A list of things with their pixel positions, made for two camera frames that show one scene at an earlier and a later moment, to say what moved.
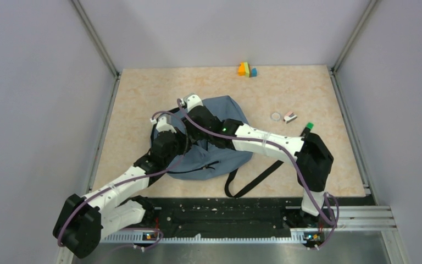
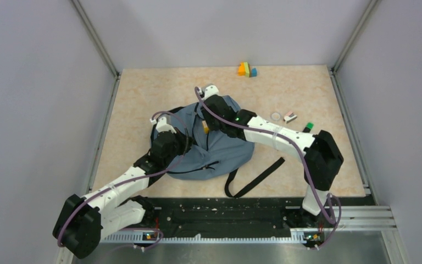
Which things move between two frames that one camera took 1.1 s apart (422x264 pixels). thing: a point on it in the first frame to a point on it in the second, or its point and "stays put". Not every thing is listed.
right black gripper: (193, 135) to (207, 119)
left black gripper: (182, 138) stays put
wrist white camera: (193, 100) to (209, 91)
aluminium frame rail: (355, 219) stays put
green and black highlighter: (307, 130) stays put
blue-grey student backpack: (211, 161) stays put
